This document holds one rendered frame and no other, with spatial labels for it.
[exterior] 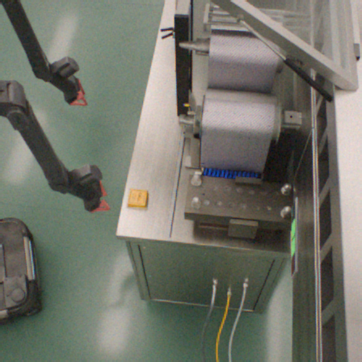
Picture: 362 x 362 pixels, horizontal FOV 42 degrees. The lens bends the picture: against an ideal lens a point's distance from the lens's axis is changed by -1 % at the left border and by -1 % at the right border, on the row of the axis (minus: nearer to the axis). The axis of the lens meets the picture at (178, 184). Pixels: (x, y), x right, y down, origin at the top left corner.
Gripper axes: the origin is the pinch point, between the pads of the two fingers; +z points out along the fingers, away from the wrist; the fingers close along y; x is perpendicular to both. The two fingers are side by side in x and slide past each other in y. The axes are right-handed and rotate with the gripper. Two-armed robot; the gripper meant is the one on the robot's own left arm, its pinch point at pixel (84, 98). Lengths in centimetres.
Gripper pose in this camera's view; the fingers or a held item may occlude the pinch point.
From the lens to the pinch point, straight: 203.4
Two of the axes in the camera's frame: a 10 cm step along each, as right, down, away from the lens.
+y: -2.6, -8.3, 5.0
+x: -8.3, 4.5, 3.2
